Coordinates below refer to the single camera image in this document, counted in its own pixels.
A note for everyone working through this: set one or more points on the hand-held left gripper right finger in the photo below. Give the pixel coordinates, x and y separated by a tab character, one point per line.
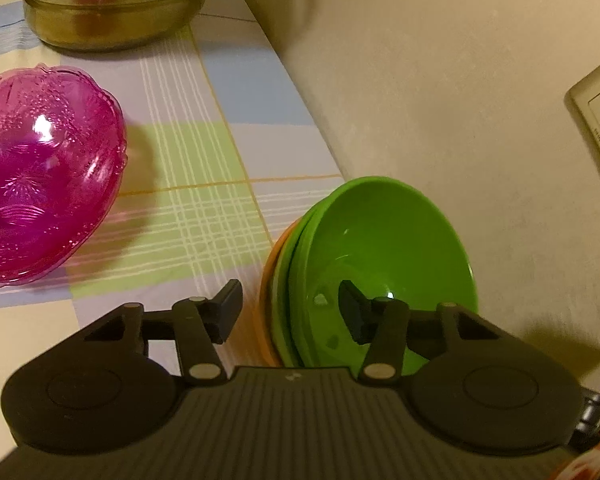
352	315

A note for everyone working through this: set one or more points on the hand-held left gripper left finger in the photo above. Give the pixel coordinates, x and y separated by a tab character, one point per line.
227	305

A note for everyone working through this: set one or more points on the orange plastic bowl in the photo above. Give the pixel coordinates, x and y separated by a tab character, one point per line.
266	310

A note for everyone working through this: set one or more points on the green plastic bowl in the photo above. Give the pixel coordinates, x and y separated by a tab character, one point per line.
284	320
390	230

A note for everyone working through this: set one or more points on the pink glass bowl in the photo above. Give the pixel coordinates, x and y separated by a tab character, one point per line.
124	160

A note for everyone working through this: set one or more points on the pink glass plate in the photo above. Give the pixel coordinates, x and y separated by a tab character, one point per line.
45	170
10	281

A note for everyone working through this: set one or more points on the checked pastel tablecloth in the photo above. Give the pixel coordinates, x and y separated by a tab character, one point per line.
190	160

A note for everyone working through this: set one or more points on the stainless steel steamer pot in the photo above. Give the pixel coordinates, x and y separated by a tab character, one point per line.
110	10

